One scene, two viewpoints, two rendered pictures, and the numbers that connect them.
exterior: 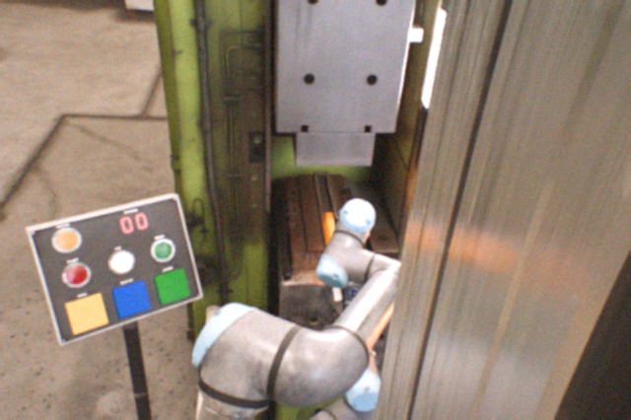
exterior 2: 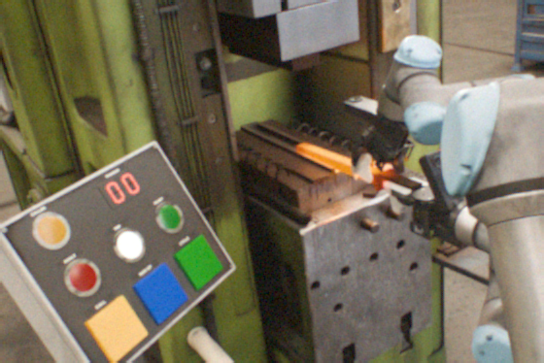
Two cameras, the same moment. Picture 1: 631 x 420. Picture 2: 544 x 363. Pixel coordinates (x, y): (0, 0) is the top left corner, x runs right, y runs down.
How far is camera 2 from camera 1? 0.72 m
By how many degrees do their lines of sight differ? 21
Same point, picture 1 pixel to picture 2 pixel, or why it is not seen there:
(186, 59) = not seen: outside the picture
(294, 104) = not seen: outside the picture
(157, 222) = (148, 181)
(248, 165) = (203, 102)
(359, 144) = (343, 13)
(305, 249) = (307, 183)
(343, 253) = (436, 92)
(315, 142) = (297, 22)
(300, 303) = (326, 251)
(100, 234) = (87, 213)
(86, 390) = not seen: outside the picture
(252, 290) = (237, 285)
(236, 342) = (526, 107)
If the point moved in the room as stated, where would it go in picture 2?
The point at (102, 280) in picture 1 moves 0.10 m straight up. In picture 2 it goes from (116, 277) to (101, 221)
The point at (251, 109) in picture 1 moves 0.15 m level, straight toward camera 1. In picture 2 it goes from (193, 20) to (228, 29)
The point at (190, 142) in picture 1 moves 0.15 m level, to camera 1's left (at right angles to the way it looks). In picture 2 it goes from (127, 87) to (51, 105)
